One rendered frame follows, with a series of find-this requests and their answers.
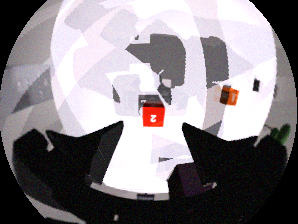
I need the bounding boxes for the red block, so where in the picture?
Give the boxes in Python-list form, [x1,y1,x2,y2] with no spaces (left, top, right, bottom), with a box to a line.
[142,104,165,127]

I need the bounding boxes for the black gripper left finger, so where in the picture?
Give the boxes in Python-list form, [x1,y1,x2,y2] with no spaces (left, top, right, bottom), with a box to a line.
[45,120,124,185]

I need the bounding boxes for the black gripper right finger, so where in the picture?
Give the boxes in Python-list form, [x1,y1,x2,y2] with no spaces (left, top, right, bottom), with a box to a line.
[181,123,258,188]

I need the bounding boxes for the orange block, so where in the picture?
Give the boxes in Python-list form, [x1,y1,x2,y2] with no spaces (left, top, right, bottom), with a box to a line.
[220,87,239,105]

